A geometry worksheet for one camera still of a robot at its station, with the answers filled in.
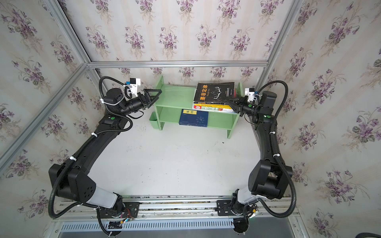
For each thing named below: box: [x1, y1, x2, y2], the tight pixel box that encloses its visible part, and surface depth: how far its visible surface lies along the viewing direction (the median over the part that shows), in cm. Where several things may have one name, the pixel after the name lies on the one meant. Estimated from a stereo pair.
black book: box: [193, 81, 235, 102], surface depth 80 cm
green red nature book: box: [192, 88, 237, 105], surface depth 76 cm
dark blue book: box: [178, 108, 209, 128], surface depth 96 cm
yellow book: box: [192, 103, 234, 112], surface depth 80 cm
